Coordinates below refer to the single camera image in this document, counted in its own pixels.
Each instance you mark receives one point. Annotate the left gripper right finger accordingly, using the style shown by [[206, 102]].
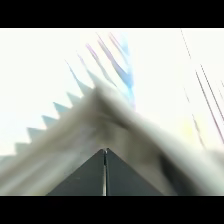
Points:
[[126, 180]]

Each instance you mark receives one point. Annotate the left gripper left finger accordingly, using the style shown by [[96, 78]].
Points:
[[86, 180]]

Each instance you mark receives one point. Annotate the brown T-shirt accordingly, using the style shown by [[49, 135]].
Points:
[[116, 113]]

